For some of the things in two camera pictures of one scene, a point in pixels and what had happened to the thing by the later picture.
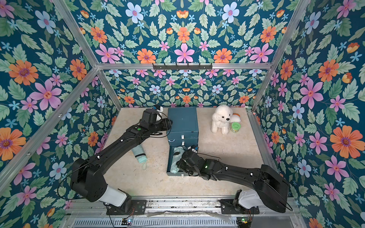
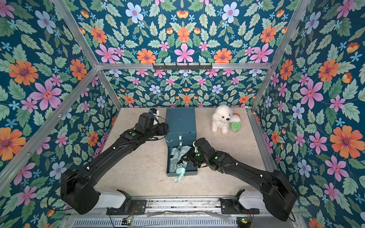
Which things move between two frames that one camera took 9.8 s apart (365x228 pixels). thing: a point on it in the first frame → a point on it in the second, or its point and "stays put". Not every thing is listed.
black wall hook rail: x=182 y=67 stays put
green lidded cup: x=235 y=127 stays put
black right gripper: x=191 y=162 → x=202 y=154
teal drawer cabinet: x=184 y=130 stays put
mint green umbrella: x=178 y=152 stays put
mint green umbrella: x=139 y=154 → x=181 y=163
